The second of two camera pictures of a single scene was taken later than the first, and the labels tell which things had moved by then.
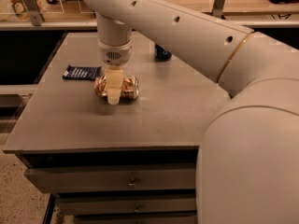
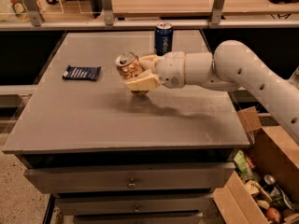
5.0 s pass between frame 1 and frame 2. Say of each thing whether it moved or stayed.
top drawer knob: stayed
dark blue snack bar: stayed
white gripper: moved
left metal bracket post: stayed
